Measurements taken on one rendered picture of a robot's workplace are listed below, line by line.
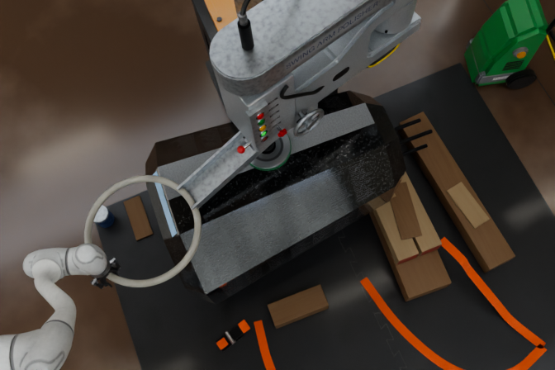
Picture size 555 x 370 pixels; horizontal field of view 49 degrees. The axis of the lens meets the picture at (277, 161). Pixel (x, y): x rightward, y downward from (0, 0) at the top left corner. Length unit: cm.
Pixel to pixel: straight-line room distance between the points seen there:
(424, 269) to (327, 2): 173
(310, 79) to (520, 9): 162
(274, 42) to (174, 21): 223
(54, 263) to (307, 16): 125
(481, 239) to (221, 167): 153
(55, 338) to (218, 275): 108
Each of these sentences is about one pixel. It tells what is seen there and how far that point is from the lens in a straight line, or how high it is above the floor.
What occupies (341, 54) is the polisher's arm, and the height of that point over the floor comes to 141.
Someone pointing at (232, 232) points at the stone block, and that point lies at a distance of 274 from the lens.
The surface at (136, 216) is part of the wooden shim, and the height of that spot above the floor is 3.
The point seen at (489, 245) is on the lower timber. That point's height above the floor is 13.
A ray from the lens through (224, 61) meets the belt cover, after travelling 198.
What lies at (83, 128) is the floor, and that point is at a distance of 397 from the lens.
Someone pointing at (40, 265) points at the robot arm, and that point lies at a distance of 238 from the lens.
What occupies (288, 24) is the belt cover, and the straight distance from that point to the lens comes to 203.
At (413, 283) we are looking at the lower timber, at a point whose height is 15.
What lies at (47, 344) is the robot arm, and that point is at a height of 164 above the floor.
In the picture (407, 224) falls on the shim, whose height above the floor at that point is 26.
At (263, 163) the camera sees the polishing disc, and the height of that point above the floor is 85.
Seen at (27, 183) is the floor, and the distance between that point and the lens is 396.
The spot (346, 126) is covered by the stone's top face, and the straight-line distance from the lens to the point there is 281.
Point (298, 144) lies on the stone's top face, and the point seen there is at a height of 82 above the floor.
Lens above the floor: 339
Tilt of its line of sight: 69 degrees down
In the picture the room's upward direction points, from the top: 9 degrees counter-clockwise
